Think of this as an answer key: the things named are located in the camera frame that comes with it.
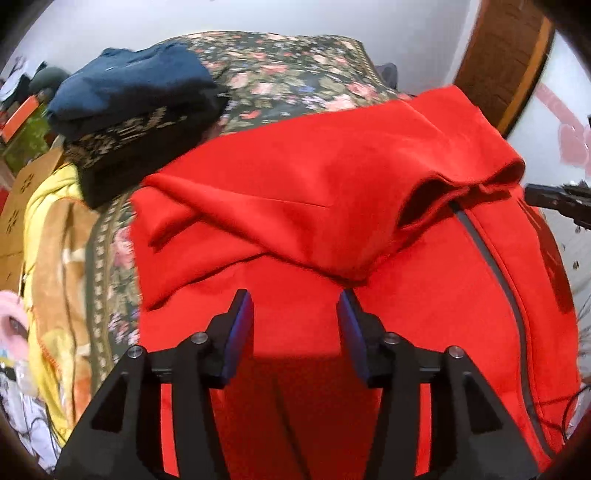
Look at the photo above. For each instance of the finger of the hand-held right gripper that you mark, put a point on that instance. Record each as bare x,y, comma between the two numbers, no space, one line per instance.
549,196

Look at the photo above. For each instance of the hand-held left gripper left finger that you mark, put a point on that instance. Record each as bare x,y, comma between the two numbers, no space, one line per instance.
238,337

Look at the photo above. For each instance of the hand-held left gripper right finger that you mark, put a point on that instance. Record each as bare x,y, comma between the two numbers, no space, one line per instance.
353,337

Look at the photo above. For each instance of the red zip jacket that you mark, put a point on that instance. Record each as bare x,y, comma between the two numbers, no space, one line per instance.
323,184

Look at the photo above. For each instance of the white heater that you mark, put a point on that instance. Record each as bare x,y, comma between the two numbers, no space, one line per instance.
577,258

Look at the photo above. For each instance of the yellow blanket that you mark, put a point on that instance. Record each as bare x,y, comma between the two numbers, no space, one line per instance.
55,258

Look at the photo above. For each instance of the grey purple backpack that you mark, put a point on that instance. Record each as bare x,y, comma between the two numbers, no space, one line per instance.
387,74

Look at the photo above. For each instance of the dark patterned folded garment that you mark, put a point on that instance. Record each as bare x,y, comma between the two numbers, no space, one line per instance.
138,157

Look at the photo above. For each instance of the white printed cloth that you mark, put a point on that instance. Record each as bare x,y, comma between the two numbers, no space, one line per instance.
25,415

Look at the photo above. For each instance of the pink plush item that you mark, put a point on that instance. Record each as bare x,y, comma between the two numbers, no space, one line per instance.
11,323

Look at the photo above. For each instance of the cardboard box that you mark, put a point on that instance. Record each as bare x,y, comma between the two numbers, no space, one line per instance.
23,194

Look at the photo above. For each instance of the floral bedspread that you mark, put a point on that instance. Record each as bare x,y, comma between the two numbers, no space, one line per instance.
286,74

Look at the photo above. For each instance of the folded blue jeans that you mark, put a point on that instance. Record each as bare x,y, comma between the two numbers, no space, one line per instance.
129,83

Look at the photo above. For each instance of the green patterned box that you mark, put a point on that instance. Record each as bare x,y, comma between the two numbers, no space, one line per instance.
27,143

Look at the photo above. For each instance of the orange box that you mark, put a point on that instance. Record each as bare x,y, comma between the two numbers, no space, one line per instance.
21,117

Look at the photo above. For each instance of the grey cushion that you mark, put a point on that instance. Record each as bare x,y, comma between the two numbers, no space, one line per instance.
48,78

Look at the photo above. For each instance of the pile of mixed clutter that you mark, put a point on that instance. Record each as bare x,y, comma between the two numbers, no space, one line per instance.
14,78

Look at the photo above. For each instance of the pink wall sticker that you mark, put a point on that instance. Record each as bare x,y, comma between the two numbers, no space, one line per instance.
572,138

